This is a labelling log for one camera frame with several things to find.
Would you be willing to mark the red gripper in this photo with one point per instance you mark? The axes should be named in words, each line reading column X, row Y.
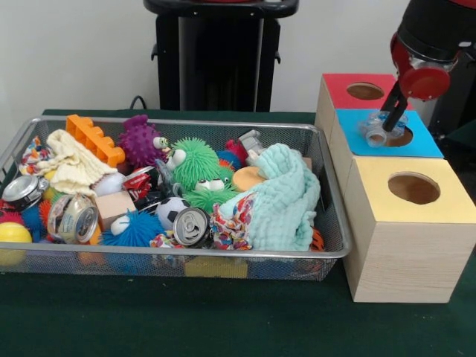
column 425, row 83

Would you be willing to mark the crushed clear plastic bottle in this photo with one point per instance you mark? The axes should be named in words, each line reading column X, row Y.
column 372, row 128

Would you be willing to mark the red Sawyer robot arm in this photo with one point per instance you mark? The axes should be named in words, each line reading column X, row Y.
column 427, row 22

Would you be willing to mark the wooden box with three holes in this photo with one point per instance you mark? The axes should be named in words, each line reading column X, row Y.
column 401, row 260

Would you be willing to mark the black flat panel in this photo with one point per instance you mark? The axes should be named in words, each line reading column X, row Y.
column 459, row 108

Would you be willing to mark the dark green table cloth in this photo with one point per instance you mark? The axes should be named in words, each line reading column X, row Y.
column 465, row 135
column 186, row 316

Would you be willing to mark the mint green cloth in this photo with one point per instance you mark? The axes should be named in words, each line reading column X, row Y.
column 282, row 201

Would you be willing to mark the green fuzzy toy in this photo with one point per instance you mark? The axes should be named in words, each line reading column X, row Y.
column 195, row 161

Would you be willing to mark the silver drink can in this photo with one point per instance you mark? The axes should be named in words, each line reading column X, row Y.
column 74, row 221
column 190, row 227

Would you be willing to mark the small soccer ball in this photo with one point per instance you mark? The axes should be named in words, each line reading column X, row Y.
column 172, row 213

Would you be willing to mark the purple spiky toy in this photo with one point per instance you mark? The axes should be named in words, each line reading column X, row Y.
column 141, row 141

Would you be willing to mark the blue fuzzy toy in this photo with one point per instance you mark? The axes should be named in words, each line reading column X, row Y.
column 139, row 228

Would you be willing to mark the orange toy building block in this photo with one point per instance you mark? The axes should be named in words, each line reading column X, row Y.
column 93, row 137

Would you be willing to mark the cream knitted cloth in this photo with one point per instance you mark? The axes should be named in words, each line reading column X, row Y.
column 74, row 163

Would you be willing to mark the yellow ball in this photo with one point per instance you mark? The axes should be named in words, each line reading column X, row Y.
column 14, row 235

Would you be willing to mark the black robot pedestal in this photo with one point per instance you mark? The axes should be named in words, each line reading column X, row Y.
column 208, row 56

